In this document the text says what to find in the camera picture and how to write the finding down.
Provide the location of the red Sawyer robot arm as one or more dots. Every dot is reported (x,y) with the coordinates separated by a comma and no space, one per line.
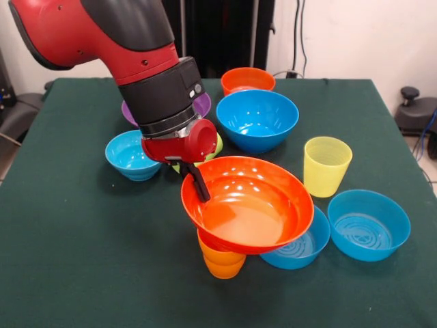
(136,51)

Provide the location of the large orange bowl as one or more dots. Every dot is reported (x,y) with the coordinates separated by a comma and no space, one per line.
(252,205)

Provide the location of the orange cup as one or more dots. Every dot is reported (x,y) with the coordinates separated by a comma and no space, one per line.
(223,264)

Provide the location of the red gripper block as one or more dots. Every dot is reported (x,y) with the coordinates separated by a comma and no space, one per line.
(191,147)

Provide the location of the black equipment box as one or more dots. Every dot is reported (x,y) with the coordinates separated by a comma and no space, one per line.
(5,82)

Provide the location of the small red-orange bowl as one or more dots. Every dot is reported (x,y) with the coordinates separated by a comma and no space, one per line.
(247,80)

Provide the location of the large deep blue bowl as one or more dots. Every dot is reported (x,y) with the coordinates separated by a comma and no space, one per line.
(256,116)

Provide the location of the purple bowl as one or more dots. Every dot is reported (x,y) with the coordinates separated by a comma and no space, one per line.
(203,104)

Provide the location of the yellow cup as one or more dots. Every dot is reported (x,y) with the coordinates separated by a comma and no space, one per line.
(324,177)

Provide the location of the dark green table cloth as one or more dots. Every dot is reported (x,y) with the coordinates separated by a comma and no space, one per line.
(68,222)

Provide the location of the black pedestal foot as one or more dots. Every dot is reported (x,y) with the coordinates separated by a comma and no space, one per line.
(20,112)
(416,116)

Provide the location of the green cup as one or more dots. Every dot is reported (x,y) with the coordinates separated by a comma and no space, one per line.
(219,143)

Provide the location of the small light blue bowl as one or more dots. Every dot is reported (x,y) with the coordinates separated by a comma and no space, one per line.
(126,160)

